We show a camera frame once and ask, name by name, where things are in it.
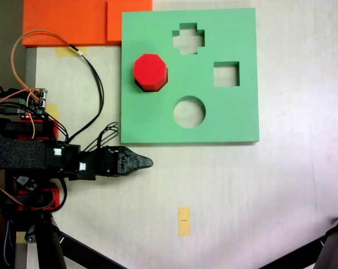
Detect thin black gripper wires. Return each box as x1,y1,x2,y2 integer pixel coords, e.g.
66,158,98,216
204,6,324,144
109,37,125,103
80,121,121,154

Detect orange wire loop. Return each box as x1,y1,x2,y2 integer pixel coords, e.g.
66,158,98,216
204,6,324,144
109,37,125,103
11,30,72,99

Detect black cable with white tag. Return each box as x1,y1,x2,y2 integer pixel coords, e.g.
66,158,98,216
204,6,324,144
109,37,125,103
69,43,105,142

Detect small orange flat block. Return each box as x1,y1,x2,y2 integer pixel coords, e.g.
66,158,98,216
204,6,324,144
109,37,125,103
107,0,154,45

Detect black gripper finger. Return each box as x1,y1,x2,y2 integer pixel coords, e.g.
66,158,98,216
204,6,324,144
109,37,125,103
119,146,154,165
119,163,154,177

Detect yellow masking tape strip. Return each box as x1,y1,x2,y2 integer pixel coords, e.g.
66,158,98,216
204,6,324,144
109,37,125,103
178,206,192,238
46,103,61,122
55,46,88,58

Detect green shape sorter board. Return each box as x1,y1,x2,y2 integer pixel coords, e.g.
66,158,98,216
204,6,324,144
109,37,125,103
119,7,261,146

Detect orange servo wire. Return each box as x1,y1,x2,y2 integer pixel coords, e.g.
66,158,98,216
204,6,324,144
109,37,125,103
0,170,56,210

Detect large orange flat block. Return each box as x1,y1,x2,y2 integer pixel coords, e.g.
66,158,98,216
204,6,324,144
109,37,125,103
22,0,108,47

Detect small circuit board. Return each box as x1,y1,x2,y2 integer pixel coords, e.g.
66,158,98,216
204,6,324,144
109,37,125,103
18,88,48,120

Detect black braided cable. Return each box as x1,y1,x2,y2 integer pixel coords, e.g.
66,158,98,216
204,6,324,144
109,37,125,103
2,220,12,267

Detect black tripod leg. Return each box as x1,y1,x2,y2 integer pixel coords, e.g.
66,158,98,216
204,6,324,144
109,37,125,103
315,210,338,269
25,212,68,269

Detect red octagonal pillar block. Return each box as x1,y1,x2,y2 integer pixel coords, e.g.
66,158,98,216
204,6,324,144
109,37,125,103
132,53,169,92

